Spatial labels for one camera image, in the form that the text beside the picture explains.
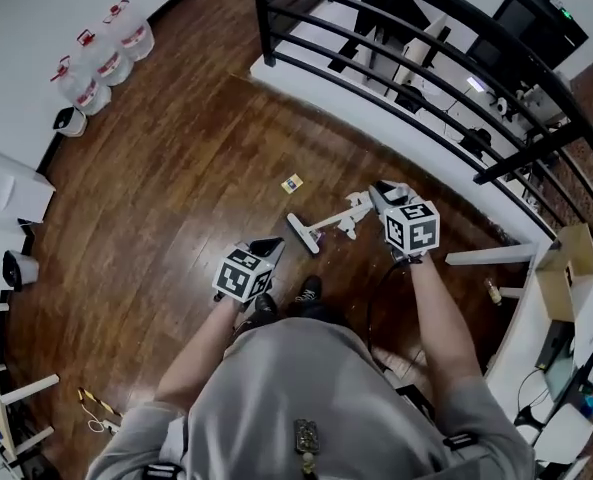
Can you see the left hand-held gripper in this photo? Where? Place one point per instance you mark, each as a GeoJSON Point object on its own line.
{"type": "Point", "coordinates": [241, 278]}

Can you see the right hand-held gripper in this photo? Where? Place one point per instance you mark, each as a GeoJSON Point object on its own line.
{"type": "Point", "coordinates": [411, 228]}

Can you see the white broom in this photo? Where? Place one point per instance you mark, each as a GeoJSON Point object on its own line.
{"type": "Point", "coordinates": [303, 235]}

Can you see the small yellow wrapper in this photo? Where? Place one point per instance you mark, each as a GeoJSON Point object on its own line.
{"type": "Point", "coordinates": [292, 184]}

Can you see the person's left forearm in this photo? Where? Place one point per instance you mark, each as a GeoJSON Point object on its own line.
{"type": "Point", "coordinates": [201, 353]}

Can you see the person's right forearm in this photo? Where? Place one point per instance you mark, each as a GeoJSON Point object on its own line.
{"type": "Point", "coordinates": [441, 328]}

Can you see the person's left shoe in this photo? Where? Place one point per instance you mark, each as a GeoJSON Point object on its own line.
{"type": "Point", "coordinates": [265, 308]}

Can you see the person's shoe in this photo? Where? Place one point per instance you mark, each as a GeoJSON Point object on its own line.
{"type": "Point", "coordinates": [265, 308]}
{"type": "Point", "coordinates": [310, 288]}

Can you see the person's right shoe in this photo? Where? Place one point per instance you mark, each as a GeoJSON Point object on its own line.
{"type": "Point", "coordinates": [310, 288]}

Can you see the person's grey shirt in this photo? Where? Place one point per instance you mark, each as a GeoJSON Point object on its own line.
{"type": "Point", "coordinates": [301, 378]}

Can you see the white table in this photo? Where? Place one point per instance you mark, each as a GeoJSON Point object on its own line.
{"type": "Point", "coordinates": [521, 328]}

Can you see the black staircase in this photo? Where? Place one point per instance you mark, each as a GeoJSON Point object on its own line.
{"type": "Point", "coordinates": [376, 13]}

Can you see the metal badge pendant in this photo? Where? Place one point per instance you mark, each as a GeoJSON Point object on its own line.
{"type": "Point", "coordinates": [307, 435]}

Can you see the cardboard box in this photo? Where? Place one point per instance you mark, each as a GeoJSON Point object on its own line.
{"type": "Point", "coordinates": [558, 293]}

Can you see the black metal railing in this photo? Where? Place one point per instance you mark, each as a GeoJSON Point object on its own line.
{"type": "Point", "coordinates": [265, 18]}

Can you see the yellow black striped tape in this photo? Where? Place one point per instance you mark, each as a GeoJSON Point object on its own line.
{"type": "Point", "coordinates": [98, 402]}

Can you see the black door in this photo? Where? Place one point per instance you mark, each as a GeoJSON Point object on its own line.
{"type": "Point", "coordinates": [541, 23]}

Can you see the dark grey case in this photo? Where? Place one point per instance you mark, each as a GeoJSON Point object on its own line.
{"type": "Point", "coordinates": [558, 368]}

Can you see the white cabinet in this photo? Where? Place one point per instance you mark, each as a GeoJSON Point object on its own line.
{"type": "Point", "coordinates": [31, 193]}

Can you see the green exit sign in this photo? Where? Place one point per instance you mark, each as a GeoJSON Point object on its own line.
{"type": "Point", "coordinates": [563, 10]}

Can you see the white desk lamp black base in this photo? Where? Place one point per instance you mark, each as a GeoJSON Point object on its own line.
{"type": "Point", "coordinates": [563, 433]}

